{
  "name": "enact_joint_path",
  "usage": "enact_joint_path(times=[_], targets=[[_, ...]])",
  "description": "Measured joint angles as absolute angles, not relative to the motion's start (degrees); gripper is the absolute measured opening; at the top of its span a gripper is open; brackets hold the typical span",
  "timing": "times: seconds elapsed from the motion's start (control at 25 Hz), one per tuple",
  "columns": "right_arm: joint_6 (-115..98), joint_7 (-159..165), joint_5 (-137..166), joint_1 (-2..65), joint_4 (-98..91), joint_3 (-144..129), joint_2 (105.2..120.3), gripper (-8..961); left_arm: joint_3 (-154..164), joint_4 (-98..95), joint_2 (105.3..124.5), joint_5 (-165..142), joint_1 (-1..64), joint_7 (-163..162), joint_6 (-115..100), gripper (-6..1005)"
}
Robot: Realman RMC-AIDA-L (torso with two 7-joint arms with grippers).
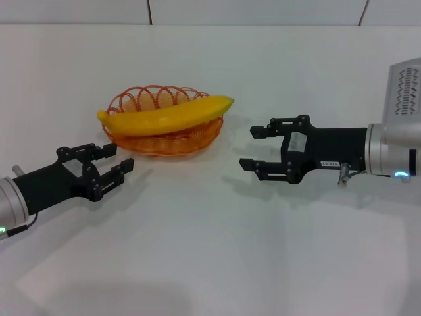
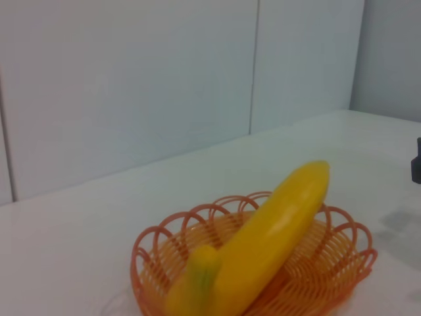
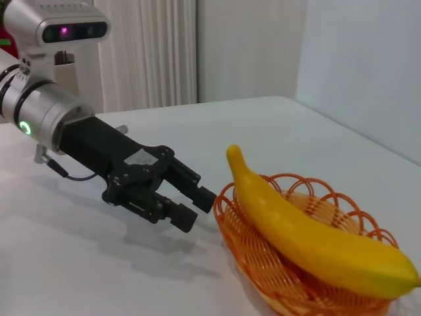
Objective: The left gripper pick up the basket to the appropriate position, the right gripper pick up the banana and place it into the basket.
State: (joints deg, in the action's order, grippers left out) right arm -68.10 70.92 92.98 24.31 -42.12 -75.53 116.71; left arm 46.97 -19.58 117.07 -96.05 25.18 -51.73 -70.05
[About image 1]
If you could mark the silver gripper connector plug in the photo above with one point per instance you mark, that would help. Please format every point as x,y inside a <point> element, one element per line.
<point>343,172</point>
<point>17,170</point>

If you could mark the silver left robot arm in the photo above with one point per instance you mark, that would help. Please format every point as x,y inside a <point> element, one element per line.
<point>11,204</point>

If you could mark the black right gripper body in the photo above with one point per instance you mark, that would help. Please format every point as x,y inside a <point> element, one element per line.
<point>329,148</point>

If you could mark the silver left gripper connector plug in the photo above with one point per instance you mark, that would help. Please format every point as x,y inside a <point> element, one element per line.
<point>17,170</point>

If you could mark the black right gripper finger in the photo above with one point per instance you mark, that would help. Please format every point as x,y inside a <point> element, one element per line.
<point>263,131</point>
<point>260,168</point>

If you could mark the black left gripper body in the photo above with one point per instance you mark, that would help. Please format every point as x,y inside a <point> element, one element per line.
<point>49,186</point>

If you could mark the orange woven plastic basket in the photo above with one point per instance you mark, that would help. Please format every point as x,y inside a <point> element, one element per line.
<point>171,143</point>

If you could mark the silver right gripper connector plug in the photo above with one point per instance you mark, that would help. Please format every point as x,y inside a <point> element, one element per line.
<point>343,172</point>

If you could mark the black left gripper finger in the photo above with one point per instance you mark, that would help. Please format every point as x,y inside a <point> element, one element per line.
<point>108,151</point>
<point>123,168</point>

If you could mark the yellow banana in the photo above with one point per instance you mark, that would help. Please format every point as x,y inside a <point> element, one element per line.
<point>164,118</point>

